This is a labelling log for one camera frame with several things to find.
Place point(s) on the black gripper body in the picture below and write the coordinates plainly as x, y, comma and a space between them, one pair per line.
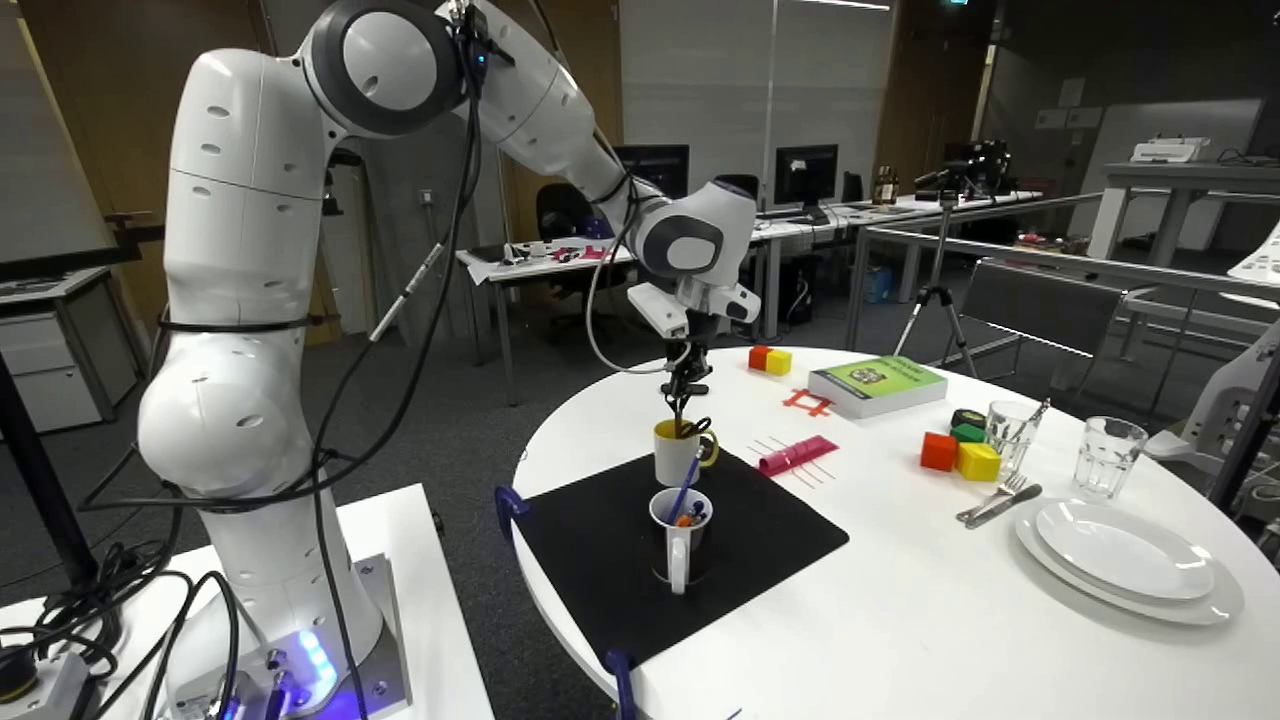
690, 344

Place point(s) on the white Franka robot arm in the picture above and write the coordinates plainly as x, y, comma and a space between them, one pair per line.
247, 200

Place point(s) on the white robot base platform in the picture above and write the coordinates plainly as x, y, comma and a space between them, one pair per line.
424, 627

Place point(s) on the tall white cup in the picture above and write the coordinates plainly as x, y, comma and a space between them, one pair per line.
677, 561

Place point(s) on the white mug yellow inside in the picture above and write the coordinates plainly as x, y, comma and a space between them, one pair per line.
668, 460

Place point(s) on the small red block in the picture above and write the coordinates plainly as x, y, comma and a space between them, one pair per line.
759, 358

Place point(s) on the small yellow block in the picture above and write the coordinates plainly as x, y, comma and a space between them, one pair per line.
778, 362

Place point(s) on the blue pen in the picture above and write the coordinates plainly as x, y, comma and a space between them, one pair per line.
686, 498

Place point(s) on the red plastic rack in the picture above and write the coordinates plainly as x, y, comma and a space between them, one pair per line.
796, 456

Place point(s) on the orange pen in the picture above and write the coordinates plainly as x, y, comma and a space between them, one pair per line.
680, 522

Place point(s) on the black rectangular mat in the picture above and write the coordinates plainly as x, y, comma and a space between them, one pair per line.
766, 533

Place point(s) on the black computer monitor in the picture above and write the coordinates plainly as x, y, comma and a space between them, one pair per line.
658, 166
806, 178

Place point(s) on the green book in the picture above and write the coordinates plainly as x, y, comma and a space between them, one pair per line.
880, 384

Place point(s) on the white cluttered desk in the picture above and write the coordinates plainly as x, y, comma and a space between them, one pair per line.
513, 261

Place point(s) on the blue table clamp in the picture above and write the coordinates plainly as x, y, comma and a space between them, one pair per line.
509, 511
623, 680

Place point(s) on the long white desk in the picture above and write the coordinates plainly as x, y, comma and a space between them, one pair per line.
880, 208

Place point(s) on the red cube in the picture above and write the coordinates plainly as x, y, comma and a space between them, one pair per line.
936, 453

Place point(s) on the green block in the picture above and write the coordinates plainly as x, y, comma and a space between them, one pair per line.
968, 432

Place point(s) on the yellow cube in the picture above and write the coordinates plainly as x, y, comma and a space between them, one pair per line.
976, 460

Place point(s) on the silver fork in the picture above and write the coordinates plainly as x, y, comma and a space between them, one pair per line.
984, 503

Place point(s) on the clear glass with utensil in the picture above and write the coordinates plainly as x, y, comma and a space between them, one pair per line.
1008, 437

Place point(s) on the silver knife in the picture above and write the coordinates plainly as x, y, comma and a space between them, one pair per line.
1000, 506

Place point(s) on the grey office chair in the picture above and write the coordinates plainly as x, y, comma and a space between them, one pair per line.
1041, 308

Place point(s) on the clear drinking glass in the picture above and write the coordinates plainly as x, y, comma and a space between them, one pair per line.
1104, 460

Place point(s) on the small white plate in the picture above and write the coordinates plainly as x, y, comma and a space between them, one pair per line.
1122, 544

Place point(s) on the large white plate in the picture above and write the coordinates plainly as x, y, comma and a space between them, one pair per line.
1202, 608

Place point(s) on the black camera tripod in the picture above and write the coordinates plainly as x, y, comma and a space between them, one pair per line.
936, 287

